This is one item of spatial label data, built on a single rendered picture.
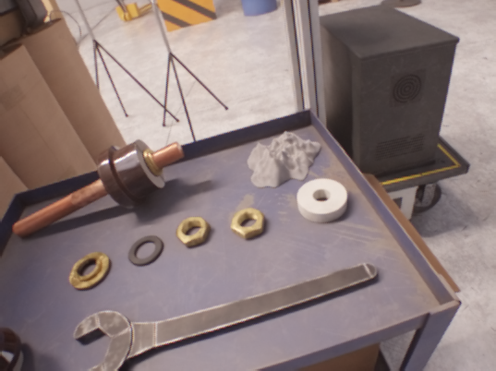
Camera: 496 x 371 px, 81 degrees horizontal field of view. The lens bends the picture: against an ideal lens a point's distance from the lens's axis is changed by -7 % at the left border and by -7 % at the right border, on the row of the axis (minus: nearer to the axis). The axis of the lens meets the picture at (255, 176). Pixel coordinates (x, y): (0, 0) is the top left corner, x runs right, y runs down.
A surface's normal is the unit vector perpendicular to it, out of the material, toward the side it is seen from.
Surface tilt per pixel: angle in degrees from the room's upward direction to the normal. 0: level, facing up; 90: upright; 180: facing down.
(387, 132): 90
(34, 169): 90
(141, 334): 0
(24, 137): 90
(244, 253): 0
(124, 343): 0
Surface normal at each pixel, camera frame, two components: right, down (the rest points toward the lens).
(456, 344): -0.18, -0.75
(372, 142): 0.12, 0.62
